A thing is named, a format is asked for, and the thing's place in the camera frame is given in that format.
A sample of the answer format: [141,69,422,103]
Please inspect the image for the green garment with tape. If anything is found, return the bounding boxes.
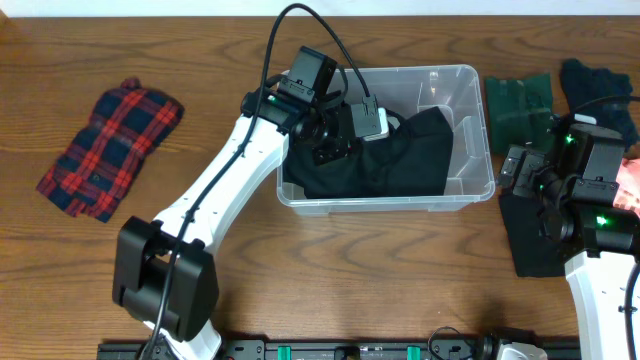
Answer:
[485,73,554,155]

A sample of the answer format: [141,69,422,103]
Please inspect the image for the black garment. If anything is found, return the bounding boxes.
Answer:
[282,107,453,199]

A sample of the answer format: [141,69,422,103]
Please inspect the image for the red plaid flannel shirt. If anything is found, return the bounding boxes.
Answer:
[36,77,184,223]

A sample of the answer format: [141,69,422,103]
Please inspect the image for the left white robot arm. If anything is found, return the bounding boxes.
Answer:
[112,47,346,359]

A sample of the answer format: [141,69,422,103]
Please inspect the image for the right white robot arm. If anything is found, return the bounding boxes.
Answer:
[499,123,639,359]

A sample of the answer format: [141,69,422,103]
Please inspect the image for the dark green-black folded garment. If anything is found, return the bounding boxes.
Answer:
[498,192,565,278]

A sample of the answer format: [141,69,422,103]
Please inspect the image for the pink white printed garment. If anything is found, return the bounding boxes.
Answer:
[613,159,640,216]

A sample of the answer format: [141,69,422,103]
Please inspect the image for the clear plastic storage bin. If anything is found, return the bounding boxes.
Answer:
[276,64,495,216]

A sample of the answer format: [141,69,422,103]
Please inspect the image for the dark navy folded garment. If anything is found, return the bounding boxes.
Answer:
[560,59,639,151]

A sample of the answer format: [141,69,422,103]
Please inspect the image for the black mounting rail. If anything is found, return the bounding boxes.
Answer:
[97,327,584,360]

